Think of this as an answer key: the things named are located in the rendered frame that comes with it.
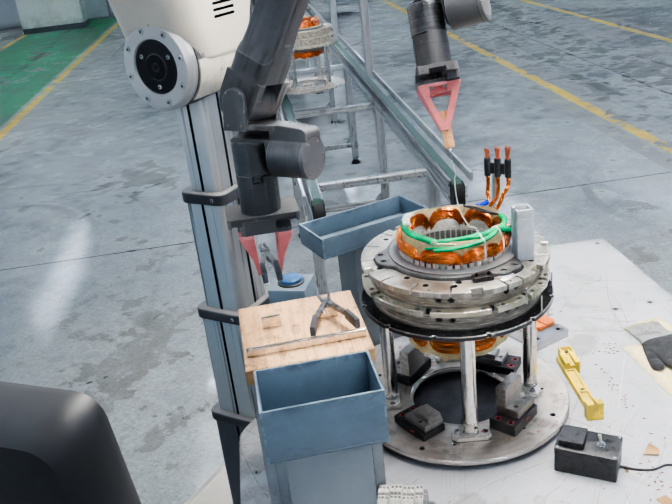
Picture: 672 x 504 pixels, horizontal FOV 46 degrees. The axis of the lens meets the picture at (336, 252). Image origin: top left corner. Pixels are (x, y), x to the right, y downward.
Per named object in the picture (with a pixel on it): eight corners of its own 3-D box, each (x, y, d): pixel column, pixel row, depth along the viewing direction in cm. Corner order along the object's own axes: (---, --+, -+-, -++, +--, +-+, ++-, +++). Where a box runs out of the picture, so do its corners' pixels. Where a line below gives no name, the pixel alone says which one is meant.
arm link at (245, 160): (245, 123, 110) (220, 134, 105) (286, 125, 106) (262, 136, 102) (252, 170, 113) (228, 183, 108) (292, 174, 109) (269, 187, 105)
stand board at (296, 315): (376, 362, 115) (375, 348, 114) (247, 386, 112) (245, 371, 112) (351, 302, 133) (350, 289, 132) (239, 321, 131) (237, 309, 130)
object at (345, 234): (408, 309, 183) (399, 194, 172) (435, 327, 174) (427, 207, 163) (314, 343, 173) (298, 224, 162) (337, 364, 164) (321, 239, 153)
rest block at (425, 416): (422, 409, 141) (422, 399, 140) (443, 423, 136) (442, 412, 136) (405, 419, 139) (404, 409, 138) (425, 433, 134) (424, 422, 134)
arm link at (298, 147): (259, 82, 110) (221, 87, 103) (330, 83, 104) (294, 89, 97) (264, 167, 113) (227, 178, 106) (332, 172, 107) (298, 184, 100)
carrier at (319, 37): (289, 78, 444) (282, 24, 432) (354, 76, 431) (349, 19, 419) (261, 95, 412) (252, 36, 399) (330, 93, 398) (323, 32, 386)
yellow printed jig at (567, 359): (607, 419, 138) (607, 403, 137) (587, 421, 138) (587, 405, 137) (571, 354, 159) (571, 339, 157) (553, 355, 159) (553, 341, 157)
